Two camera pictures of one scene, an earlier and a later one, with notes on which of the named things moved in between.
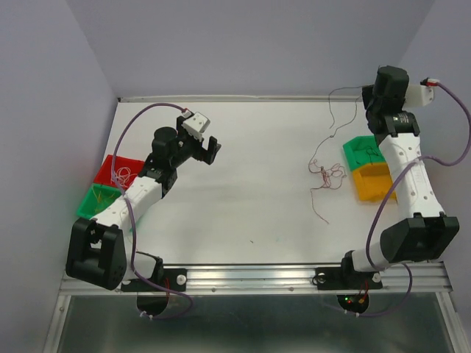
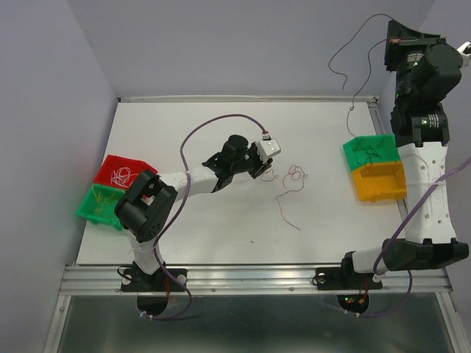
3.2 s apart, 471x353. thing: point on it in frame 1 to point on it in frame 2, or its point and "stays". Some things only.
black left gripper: x=206 y=156 to x=260 y=168
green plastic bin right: x=362 y=150 stays
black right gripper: x=369 y=93 to x=406 y=40
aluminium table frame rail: x=424 y=279 stays
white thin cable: x=123 y=176 stays
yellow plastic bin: x=373 y=182 stays
